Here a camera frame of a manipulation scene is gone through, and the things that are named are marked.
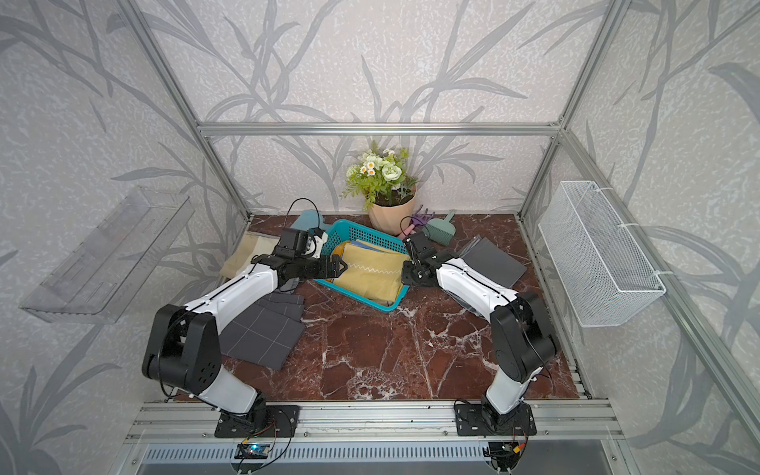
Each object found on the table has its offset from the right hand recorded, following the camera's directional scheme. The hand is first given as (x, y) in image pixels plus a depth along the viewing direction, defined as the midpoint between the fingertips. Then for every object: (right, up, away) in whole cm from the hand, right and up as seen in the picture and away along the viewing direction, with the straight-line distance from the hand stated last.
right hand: (409, 273), depth 91 cm
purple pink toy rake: (+4, +18, +28) cm, 34 cm away
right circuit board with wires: (+23, -42, -19) cm, 52 cm away
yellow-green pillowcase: (-12, 0, +8) cm, 14 cm away
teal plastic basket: (-23, +14, +15) cm, 31 cm away
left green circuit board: (-39, -41, -20) cm, 60 cm away
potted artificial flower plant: (-9, +28, -1) cm, 29 cm away
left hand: (-22, +3, -1) cm, 23 cm away
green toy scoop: (+13, +14, +23) cm, 30 cm away
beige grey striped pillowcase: (-58, +8, +15) cm, 61 cm away
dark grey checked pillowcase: (-42, -17, -5) cm, 46 cm away
